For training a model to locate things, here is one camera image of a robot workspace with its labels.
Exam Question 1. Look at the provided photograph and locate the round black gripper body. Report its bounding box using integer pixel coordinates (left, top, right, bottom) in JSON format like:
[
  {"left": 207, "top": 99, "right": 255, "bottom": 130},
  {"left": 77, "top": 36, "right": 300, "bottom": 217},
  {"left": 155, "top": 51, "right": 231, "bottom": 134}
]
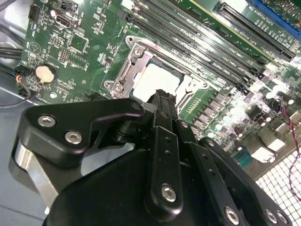
[{"left": 43, "top": 148, "right": 226, "bottom": 226}]

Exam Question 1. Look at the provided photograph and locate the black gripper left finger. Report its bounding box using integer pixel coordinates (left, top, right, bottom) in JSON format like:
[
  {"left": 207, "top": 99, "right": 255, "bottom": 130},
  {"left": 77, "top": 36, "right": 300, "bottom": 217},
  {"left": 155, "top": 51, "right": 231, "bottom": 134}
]
[{"left": 8, "top": 89, "right": 185, "bottom": 222}]

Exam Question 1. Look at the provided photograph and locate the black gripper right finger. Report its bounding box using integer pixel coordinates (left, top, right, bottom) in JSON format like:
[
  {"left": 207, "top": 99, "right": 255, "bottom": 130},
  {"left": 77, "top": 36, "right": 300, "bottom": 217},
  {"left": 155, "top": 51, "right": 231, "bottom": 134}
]
[{"left": 165, "top": 90, "right": 294, "bottom": 226}]

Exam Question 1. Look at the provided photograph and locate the silver topped CPU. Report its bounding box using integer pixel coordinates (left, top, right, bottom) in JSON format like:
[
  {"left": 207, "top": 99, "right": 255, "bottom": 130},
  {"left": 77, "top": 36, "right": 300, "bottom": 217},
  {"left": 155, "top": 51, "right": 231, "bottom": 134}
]
[{"left": 133, "top": 58, "right": 186, "bottom": 101}]

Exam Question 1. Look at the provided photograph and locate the metal socket cover frame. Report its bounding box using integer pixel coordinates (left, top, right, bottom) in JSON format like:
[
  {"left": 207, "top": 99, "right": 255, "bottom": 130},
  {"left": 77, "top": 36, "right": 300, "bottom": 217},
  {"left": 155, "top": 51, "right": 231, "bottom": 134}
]
[{"left": 127, "top": 50, "right": 200, "bottom": 104}]

